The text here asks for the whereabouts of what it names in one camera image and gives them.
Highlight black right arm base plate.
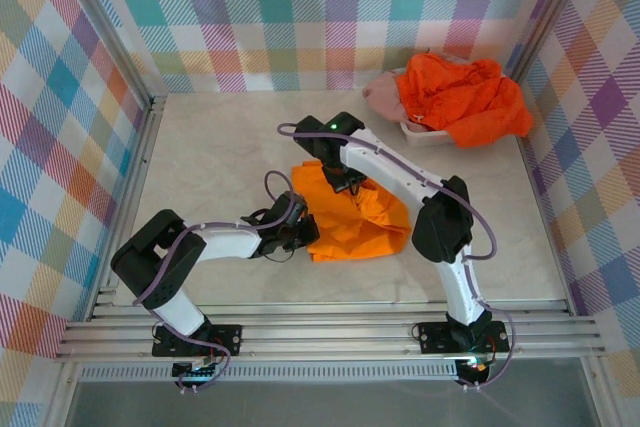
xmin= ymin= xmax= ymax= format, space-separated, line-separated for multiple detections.
xmin=417 ymin=320 xmax=510 ymax=356

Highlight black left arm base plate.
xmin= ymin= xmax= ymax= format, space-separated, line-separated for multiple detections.
xmin=152 ymin=322 xmax=244 ymax=359

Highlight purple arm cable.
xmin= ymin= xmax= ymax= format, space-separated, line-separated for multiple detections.
xmin=132 ymin=169 xmax=301 ymax=394
xmin=277 ymin=121 xmax=521 ymax=393

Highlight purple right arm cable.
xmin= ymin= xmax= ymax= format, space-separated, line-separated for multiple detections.
xmin=277 ymin=121 xmax=521 ymax=393

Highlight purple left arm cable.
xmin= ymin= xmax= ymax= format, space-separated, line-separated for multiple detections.
xmin=132 ymin=169 xmax=301 ymax=394

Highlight slotted grey cable duct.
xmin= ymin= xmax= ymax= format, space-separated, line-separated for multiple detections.
xmin=77 ymin=364 xmax=461 ymax=383

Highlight green-lit circuit board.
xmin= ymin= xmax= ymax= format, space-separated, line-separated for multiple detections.
xmin=172 ymin=359 xmax=221 ymax=383
xmin=457 ymin=356 xmax=494 ymax=381

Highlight thin black left camera cable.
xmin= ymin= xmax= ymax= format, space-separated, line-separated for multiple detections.
xmin=262 ymin=245 xmax=297 ymax=264

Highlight bright red-orange shorts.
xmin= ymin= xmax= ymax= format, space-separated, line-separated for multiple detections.
xmin=397 ymin=52 xmax=535 ymax=149

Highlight short aluminium frame post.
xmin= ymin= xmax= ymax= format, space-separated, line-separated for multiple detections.
xmin=582 ymin=356 xmax=621 ymax=427
xmin=47 ymin=361 xmax=84 ymax=427

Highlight pink shorts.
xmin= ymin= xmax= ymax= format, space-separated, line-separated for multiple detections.
xmin=362 ymin=49 xmax=474 ymax=136

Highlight wide aluminium frame rail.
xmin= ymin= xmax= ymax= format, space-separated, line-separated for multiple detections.
xmin=54 ymin=299 xmax=606 ymax=363

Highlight white plastic basket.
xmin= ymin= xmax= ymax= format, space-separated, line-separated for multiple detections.
xmin=391 ymin=66 xmax=459 ymax=149

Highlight light orange shorts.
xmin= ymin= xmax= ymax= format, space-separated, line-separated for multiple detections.
xmin=291 ymin=159 xmax=412 ymax=263

